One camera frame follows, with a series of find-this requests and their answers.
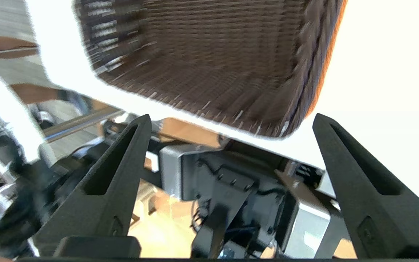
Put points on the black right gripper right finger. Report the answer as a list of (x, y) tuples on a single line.
[(362, 182)]

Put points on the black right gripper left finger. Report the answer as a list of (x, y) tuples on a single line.
[(122, 174)]

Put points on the dark brown wicker basket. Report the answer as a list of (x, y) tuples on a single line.
[(213, 65)]

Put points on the orange wicker basket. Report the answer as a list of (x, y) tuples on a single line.
[(328, 43)]

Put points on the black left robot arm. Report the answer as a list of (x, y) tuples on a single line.
[(24, 196)]

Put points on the silver metal bar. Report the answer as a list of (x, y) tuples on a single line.
[(82, 122)]

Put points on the black and silver robot torso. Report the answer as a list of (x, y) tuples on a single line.
[(231, 182)]

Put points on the white curved object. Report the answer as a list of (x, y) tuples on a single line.
[(9, 109)]

